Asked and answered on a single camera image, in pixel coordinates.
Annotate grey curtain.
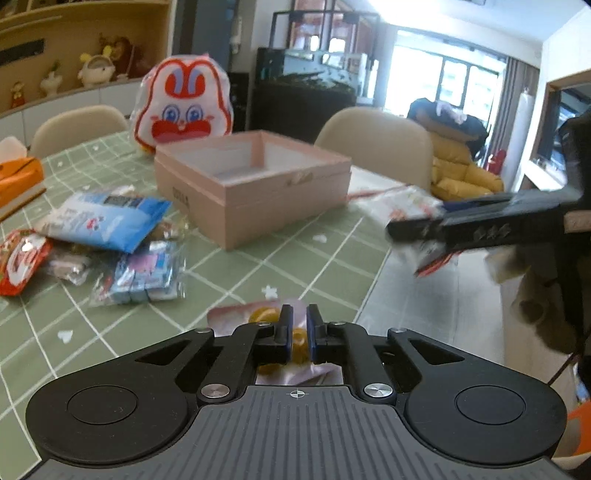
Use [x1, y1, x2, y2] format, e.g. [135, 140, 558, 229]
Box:
[496, 58, 542, 185]

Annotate white red-print snack packet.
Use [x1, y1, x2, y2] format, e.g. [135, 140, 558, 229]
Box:
[350, 184, 461, 278]

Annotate orange tissue box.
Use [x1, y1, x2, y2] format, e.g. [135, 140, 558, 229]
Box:
[0, 136, 47, 221]

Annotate dark navy bag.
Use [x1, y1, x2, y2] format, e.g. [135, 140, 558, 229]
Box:
[406, 98, 489, 155]

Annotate brown lion plush toy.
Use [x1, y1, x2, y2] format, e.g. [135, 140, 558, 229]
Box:
[99, 34, 148, 80]

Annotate beige chair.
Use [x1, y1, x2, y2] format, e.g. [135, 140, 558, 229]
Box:
[28, 104, 130, 159]
[314, 107, 434, 191]

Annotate black aquarium cabinet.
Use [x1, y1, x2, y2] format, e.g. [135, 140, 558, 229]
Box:
[249, 76, 358, 136]

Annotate yellow jacket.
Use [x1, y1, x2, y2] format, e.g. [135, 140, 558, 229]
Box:
[429, 134, 505, 201]

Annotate green checked tablecloth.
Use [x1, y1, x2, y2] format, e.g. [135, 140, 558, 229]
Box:
[0, 130, 437, 464]

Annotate clear packet stick snacks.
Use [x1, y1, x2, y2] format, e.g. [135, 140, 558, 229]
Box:
[46, 247, 93, 284]

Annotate pink cardboard box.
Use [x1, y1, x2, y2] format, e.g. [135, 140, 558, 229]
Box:
[154, 130, 353, 250]

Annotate pink yellow-ring snack packet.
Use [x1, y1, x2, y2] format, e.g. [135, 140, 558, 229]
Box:
[206, 300, 345, 386]

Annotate clear packet blue candies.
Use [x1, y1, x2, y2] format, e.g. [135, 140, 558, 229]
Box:
[90, 240, 186, 306]

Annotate glass aquarium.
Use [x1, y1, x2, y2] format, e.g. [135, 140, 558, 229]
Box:
[256, 46, 370, 93]

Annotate white tall appliance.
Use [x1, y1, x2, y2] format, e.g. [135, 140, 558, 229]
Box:
[512, 92, 536, 185]

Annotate orange plastic object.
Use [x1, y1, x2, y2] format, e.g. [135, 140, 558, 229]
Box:
[566, 406, 591, 457]

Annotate white yellow plush toy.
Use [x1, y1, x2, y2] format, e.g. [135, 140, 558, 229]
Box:
[78, 46, 116, 88]

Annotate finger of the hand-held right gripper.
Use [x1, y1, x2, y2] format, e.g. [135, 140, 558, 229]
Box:
[441, 190, 566, 217]
[386, 210, 565, 254]

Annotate red snack packet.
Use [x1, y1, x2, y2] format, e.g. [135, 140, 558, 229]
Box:
[0, 229, 52, 297]

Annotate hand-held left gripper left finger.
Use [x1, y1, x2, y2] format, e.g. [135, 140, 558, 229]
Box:
[117, 305, 295, 404]

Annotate red white rabbit plush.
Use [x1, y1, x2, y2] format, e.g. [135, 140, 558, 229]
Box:
[130, 55, 232, 153]

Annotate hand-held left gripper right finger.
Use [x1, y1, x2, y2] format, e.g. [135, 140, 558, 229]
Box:
[306, 304, 467, 404]

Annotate white vase with plant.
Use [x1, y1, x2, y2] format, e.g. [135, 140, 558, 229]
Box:
[39, 60, 63, 97]

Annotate wooden wall shelf unit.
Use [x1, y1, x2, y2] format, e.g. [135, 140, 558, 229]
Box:
[0, 0, 178, 114]

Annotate clear-wrapped bread packet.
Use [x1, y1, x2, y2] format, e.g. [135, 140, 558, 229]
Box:
[148, 218, 190, 241]

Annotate blue white snack packet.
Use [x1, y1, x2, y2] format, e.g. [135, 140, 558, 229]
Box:
[36, 191, 172, 254]

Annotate black rectangular box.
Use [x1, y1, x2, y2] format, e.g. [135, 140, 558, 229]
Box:
[0, 38, 45, 66]

